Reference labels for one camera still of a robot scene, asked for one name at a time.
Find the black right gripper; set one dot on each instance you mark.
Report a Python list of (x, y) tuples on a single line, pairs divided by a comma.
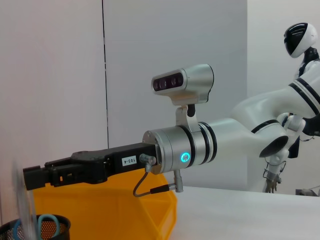
[(120, 160)]

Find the light blue scissors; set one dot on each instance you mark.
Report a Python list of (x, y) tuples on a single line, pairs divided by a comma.
[(50, 220)]

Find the clear plastic ruler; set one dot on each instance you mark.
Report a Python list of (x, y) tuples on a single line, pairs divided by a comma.
[(23, 207)]

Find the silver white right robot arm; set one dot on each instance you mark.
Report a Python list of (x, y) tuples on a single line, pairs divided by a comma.
[(225, 140)]

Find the black mesh pen holder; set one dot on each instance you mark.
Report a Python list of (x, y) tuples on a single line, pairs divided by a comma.
[(50, 230)]

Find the yellow plastic bin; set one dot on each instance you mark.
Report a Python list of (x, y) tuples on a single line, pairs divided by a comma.
[(105, 207)]

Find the white black humanoid robot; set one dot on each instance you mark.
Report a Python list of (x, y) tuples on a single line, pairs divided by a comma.
[(300, 37)]

